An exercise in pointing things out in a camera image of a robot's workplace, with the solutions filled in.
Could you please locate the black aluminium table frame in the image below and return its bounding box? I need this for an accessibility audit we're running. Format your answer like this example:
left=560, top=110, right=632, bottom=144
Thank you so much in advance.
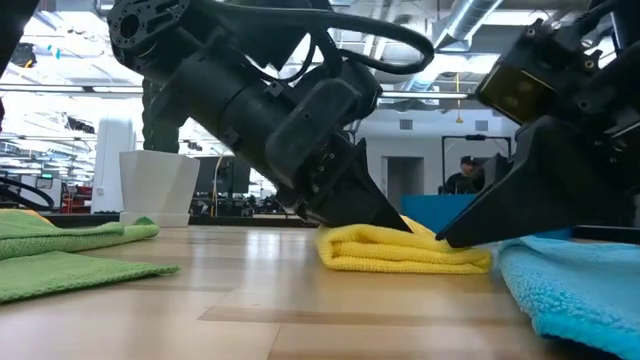
left=42, top=213, right=640, bottom=246

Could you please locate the white hexagonal plant pot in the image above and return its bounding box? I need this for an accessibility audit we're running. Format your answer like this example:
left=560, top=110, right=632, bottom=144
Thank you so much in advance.
left=118, top=149, right=201, bottom=228

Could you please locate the red tool cabinet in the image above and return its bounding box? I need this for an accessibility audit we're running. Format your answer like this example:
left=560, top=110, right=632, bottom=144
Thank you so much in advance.
left=59, top=184, right=94, bottom=215

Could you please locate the person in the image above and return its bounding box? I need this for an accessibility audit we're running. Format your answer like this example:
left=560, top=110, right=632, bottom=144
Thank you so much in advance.
left=439, top=154, right=496, bottom=196

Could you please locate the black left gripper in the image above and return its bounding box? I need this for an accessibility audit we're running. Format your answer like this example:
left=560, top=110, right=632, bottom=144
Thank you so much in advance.
left=222, top=62, right=414, bottom=234

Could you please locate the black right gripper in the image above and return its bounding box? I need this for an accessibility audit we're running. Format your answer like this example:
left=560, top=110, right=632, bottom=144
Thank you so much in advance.
left=435, top=0, right=640, bottom=250

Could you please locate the silver ventilation duct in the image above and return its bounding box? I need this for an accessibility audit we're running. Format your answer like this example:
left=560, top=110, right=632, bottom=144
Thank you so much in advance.
left=399, top=0, right=504, bottom=91

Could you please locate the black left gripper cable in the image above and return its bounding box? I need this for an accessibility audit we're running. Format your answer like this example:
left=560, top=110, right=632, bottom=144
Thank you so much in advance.
left=199, top=0, right=436, bottom=76

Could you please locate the green cactus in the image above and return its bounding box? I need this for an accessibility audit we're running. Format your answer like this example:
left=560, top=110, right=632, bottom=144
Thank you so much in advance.
left=141, top=77, right=181, bottom=155

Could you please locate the yellow microfiber towel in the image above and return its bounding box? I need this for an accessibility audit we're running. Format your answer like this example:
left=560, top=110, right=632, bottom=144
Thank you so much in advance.
left=315, top=214, right=494, bottom=275

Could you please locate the black metal stand frame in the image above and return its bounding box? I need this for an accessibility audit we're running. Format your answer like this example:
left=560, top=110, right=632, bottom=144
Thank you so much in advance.
left=441, top=133, right=514, bottom=196

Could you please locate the green microfiber towel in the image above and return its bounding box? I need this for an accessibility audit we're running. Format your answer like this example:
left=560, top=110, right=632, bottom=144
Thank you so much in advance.
left=0, top=208, right=181, bottom=305

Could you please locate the light blue microfiber towel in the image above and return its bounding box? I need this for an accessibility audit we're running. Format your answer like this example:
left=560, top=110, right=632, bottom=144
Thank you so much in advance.
left=497, top=234, right=640, bottom=360

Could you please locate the white column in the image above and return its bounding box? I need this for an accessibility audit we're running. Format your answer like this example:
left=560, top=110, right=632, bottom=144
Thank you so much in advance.
left=91, top=117, right=137, bottom=215

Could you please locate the teal plastic bin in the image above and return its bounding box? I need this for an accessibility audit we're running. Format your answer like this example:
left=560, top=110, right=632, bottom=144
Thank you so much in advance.
left=401, top=193, right=574, bottom=241

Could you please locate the black monitor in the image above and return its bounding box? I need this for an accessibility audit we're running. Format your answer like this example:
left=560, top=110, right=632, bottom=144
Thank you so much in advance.
left=193, top=155, right=251, bottom=197

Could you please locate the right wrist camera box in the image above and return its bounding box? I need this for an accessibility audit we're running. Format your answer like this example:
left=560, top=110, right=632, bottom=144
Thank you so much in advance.
left=474, top=62, right=559, bottom=126

